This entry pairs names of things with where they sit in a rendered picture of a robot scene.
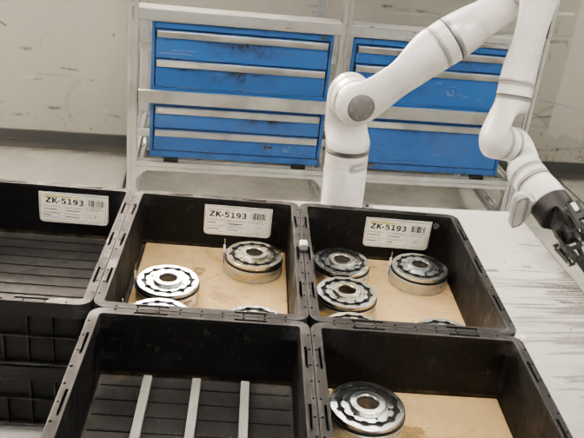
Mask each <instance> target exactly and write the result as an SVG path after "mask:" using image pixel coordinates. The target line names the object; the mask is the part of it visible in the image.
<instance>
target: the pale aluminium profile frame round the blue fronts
mask: <svg viewBox="0 0 584 438"><path fill-rule="evenodd" d="M560 1H561V0H559V2H558V4H557V7H556V9H555V12H554V15H553V18H552V21H551V24H550V26H549V29H548V32H547V36H546V40H545V41H547V43H546V47H545V50H544V52H542V53H541V60H540V64H539V68H538V72H537V77H536V81H535V86H534V93H533V97H532V101H531V105H530V108H529V111H528V112H527V113H526V114H524V115H517V116H516V117H515V119H514V121H513V123H512V125H511V126H512V127H516V128H519V129H522V130H523V131H525V132H526V133H528V129H529V125H530V122H531V118H532V115H533V111H534V105H535V100H536V97H537V93H538V89H539V86H540V82H541V76H542V72H543V69H544V65H545V62H546V58H547V54H548V48H549V44H550V41H551V36H552V33H553V29H554V23H555V19H556V16H557V12H558V9H559V5H560ZM327 5H328V0H318V5H317V13H316V17H320V18H326V12H327ZM132 6H135V14H134V18H132ZM138 8H139V0H128V80H127V182H126V189H131V190H133V191H134V192H137V191H140V190H141V189H140V188H139V186H140V181H141V177H142V173H143V172H144V171H146V170H158V171H174V172H189V173H205V174H221V175H237V176H268V177H284V178H300V179H308V182H309V187H310V190H311V193H312V196H313V200H312V201H310V202H320V201H321V196H322V179H323V170H324V160H325V151H326V139H322V144H321V151H320V158H319V165H318V168H315V167H314V165H301V164H290V166H276V165H261V164H247V163H217V162H201V161H186V160H178V157H165V156H164V157H163V159H155V158H147V150H149V128H148V127H149V118H150V109H148V103H165V104H178V105H192V106H205V107H219V108H232V109H246V110H270V111H282V112H295V113H308V114H321V115H326V104H327V102H326V101H313V100H301V99H288V98H276V97H264V96H240V95H228V94H215V93H202V92H188V91H175V90H151V89H149V51H150V50H151V42H150V41H149V20H145V19H141V41H139V19H138ZM354 9H355V0H343V6H342V19H341V23H342V33H341V35H340V36H339V40H338V47H337V53H336V56H332V61H331V63H332V64H335V74H334V79H335V78H336V77H338V76H339V75H340V74H342V73H345V72H346V68H347V65H350V60H351V57H348V49H349V42H350V35H351V29H352V22H353V15H354ZM346 24H348V32H347V35H346V36H345V30H346ZM139 50H140V89H138V57H139ZM138 102H139V114H138ZM487 116H488V112H476V111H463V110H451V109H426V108H414V107H401V106H390V107H389V108H388V109H386V110H385V111H384V112H382V113H381V114H380V115H379V116H378V117H377V118H386V119H399V120H411V121H424V122H438V123H463V124H476V125H483V124H484V122H485V120H486V118H487ZM323 147H325V149H323ZM493 177H494V178H488V177H483V176H481V175H466V174H451V176H444V175H429V174H413V173H398V172H382V171H367V175H366V182H365V183H393V184H409V185H425V186H441V187H455V188H471V190H473V192H474V193H475V195H476V196H477V197H478V199H479V200H480V201H481V203H482V204H483V205H484V207H485V208H486V209H487V210H490V211H507V212H508V210H509V206H510V203H511V199H512V195H513V192H514V186H513V185H512V183H511V182H510V181H509V180H508V176H507V171H505V170H504V169H503V168H502V167H501V166H500V165H499V164H498V167H497V170H496V174H495V176H493ZM486 189H500V190H501V195H500V199H499V202H498V204H497V202H496V201H495V200H494V198H493V197H492V196H491V195H490V194H489V193H488V192H487V191H486Z"/></svg>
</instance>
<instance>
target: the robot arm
mask: <svg viewBox="0 0 584 438"><path fill-rule="evenodd" d="M558 2H559V0H478V1H476V2H474V3H471V4H469V5H467V6H464V7H462V8H460V9H458V10H456V11H454V12H452V13H450V14H448V15H446V16H445V17H443V18H441V19H439V20H438V21H436V22H435V23H433V24H431V25H430V26H428V27H427V28H426V29H424V30H422V31H421V32H420V33H418V34H417V35H416V36H415V37H414V38H413V39H412V40H411V41H410V43H409V44H408V45H407V46H406V48H405V49H404V50H403V52H402V53H401V54H400V55H399V56H398V57H397V58H396V59H395V60H394V61H393V62H392V63H391V64H390V65H389V66H388V67H386V68H385V69H383V70H381V71H379V72H378V73H376V74H374V75H373V76H371V77H369V78H367V79H366V78H365V77H364V76H362V75H360V74H358V73H355V72H345V73H342V74H340V75H339V76H338V77H336V78H335V79H334V81H333V82H332V83H331V84H330V86H329V89H328V95H327V104H326V117H325V136H326V151H325V160H324V170H323V179H322V196H321V204H326V205H337V206H348V207H359V208H362V203H363V196H364V189H365V182H366V175H367V167H368V153H369V146H370V140H369V135H368V123H369V122H371V121H372V120H374V119H375V118H377V117H378V116H379V115H380V114H381V113H382V112H384V111H385V110H386V109H388V108H389V107H390V106H392V105H393V104H394V103H396V102H397V101H398V100H400V99H401V98H402V97H404V96H405V95H407V94H408V93H409V92H410V91H412V90H414V89H416V88H417V87H419V86H421V85H422V84H424V83H425V82H426V81H428V80H429V79H431V78H433V77H434V76H436V75H438V74H439V73H441V72H443V71H444V70H446V69H448V68H450V67H451V66H453V65H454V64H456V63H458V62H460V60H462V59H463V58H465V57H466V56H468V55H470V54H471V53H472V52H474V51H475V50H477V49H478V48H479V47H480V46H482V45H483V44H484V43H485V42H486V41H487V40H488V39H489V38H490V37H491V36H492V35H493V34H495V33H496V32H497V31H498V30H500V29H502V28H503V27H505V26H507V25H509V24H510V23H512V22H514V21H516V20H517V24H516V28H515V31H514V36H513V39H512V42H511V44H510V47H509V49H508V53H507V55H506V58H505V61H504V63H503V66H502V69H501V74H500V79H499V83H498V88H497V91H496V96H495V100H494V104H493V106H492V108H491V110H490V111H489V113H488V116H487V118H486V120H485V122H484V124H483V125H482V128H481V132H480V135H479V146H480V150H481V153H482V154H483V155H484V156H486V157H488V158H493V159H498V160H502V161H506V162H508V163H509V165H508V168H507V176H508V180H509V181H510V182H511V183H512V185H513V186H514V188H515V189H516V191H517V192H516V193H514V194H513V196H512V201H511V205H510V209H509V214H508V223H509V225H510V226H511V228H517V227H519V226H521V225H522V224H523V223H524V221H525V220H526V219H527V218H528V217H529V216H530V215H531V214H532V216H533V217H534V219H535V220H536V221H537V222H538V223H539V225H540V226H541V227H542V228H544V229H551V230H552V231H553V233H554V237H555V238H556V239H557V243H556V244H554V245H553V249H554V250H555V252H556V253H557V254H558V255H559V256H560V257H561V258H562V260H563V261H564V262H565V263H566V264H567V265H568V266H569V267H571V266H574V265H577V267H578V268H579V269H580V271H581V272H582V274H583V275H584V252H583V250H582V248H581V247H582V245H583V246H584V243H582V242H584V222H583V221H581V220H584V208H583V207H582V205H581V203H580V202H579V201H573V199H572V198H571V197H570V195H569V194H568V193H567V191H566V190H564V188H563V187H562V186H561V184H560V183H559V182H558V181H557V180H556V179H555V178H554V177H553V176H552V175H551V174H550V172H549V171H548V169H547V168H546V167H545V165H544V164H543V163H542V162H541V160H540V159H539V156H538V153H537V151H536V148H535V146H534V143H533V141H532V139H531V138H530V136H529V135H528V134H527V133H526V132H525V131H523V130H522V129H519V128H516V127H512V126H511V125H512V123H513V121H514V119H515V117H516V116H517V115H524V114H526V113H527V112H528V111H529V108H530V105H531V101H532V97H533V93H534V86H535V81H536V77H537V72H538V68H539V64H540V60H541V53H542V50H543V46H544V43H545V40H546V36H547V33H548V29H549V26H550V24H551V21H552V18H553V15H554V12H555V9H556V7H557V4H558ZM574 242H576V245H574V246H571V247H570V246H569V244H572V243H574ZM575 249H576V250H577V251H578V253H579V255H578V254H577V253H576V252H575V251H574V250H575ZM569 258H570V259H569Z"/></svg>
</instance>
